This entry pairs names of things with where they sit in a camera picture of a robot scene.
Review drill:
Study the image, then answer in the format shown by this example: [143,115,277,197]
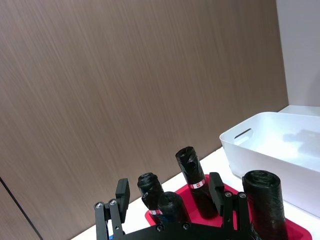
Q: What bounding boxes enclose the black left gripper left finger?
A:
[93,178,131,240]

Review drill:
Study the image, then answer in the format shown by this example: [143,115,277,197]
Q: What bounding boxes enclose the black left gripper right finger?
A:
[208,172,254,235]

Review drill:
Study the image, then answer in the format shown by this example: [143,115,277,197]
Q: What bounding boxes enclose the thick black bag roll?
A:
[241,169,290,240]

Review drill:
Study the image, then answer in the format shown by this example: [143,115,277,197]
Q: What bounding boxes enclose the red plastic tray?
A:
[144,174,313,240]

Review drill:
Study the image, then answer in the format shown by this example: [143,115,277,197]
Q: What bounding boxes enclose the tall black bag roll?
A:
[175,146,219,220]

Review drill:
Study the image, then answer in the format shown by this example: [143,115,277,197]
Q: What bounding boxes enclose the small black bag roll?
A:
[157,191,192,224]
[136,172,165,216]

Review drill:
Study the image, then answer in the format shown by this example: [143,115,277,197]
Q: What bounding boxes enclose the white plastic bin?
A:
[219,111,320,216]

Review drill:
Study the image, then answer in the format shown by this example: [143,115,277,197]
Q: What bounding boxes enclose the brown wood-grain wall panel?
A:
[0,0,290,240]

